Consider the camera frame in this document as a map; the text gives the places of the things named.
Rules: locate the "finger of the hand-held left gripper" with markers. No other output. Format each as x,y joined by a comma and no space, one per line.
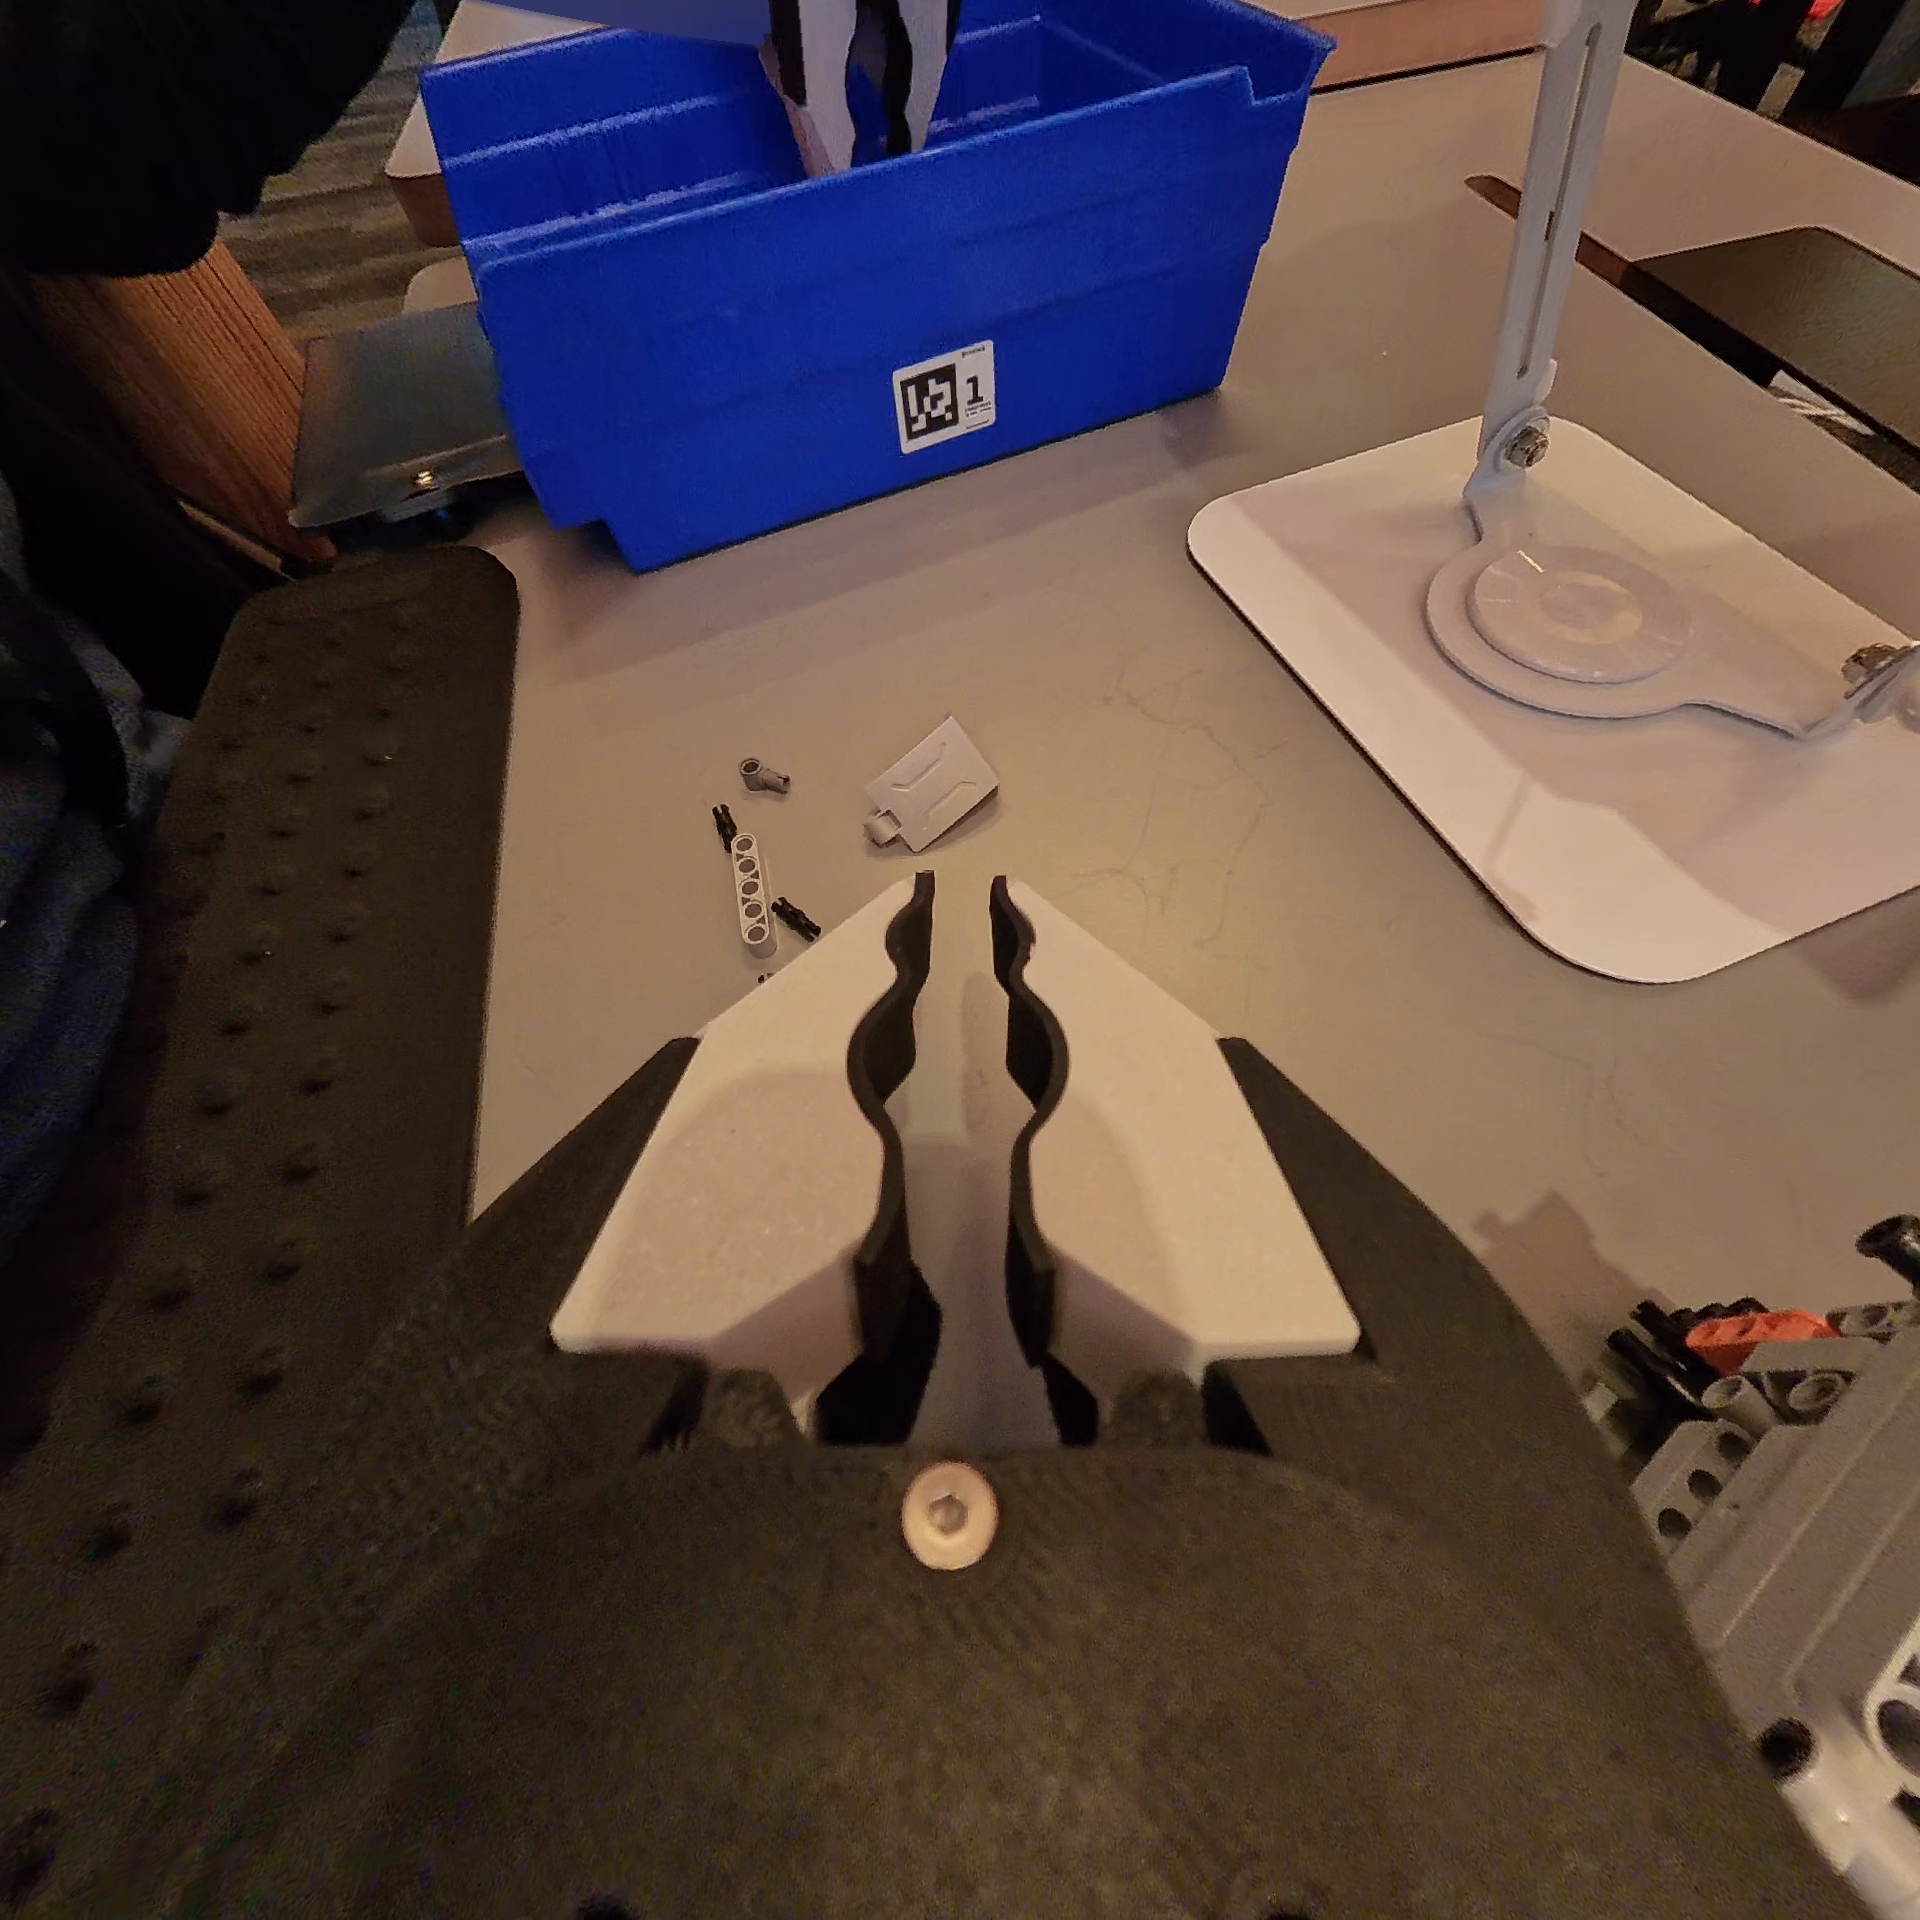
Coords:
932,59
820,90

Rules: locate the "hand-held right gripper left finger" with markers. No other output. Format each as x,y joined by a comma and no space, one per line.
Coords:
721,1185

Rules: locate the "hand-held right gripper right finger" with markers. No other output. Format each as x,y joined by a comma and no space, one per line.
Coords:
1184,1185

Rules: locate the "blue plastic bin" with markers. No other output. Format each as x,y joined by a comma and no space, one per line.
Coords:
826,316

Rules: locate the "grey toy beam with holes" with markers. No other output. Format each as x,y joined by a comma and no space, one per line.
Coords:
751,897

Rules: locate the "white printed tag label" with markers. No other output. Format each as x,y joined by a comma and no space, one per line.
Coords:
974,393

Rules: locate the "grey toy connector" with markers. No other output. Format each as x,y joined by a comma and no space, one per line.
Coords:
757,772

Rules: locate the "grey curved toy panel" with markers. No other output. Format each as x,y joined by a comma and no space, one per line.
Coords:
937,780

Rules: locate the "black dimpled pad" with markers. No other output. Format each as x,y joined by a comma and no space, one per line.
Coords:
285,931

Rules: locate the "metal plate with caster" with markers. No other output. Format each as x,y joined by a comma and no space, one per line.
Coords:
389,422

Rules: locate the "white desk stand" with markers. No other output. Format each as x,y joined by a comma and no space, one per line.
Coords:
1575,796

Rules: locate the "grey toy building model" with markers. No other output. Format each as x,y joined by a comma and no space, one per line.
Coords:
1799,1500

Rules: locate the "ribbed wooden cabinet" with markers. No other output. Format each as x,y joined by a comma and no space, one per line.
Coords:
194,406

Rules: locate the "dark flat panel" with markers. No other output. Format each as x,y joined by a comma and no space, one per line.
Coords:
1799,300

